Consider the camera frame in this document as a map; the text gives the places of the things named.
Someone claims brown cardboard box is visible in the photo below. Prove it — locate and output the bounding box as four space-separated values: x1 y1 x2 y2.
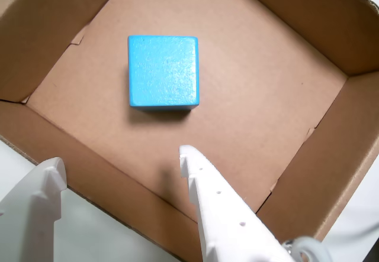
0 0 379 262

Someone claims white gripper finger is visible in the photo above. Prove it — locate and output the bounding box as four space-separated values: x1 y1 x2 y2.
179 144 294 262
0 156 68 262

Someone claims blue cube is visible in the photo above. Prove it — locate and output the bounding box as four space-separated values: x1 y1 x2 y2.
127 35 200 111

